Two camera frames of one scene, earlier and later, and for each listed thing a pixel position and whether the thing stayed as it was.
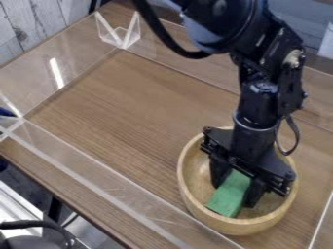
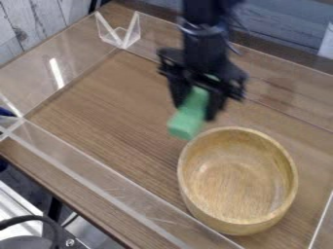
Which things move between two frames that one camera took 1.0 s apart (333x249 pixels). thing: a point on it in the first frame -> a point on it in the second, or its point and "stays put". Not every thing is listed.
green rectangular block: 227,200 -> 187,121
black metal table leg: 55,209 stays put
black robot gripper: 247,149 -> 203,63
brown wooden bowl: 265,215 stays put
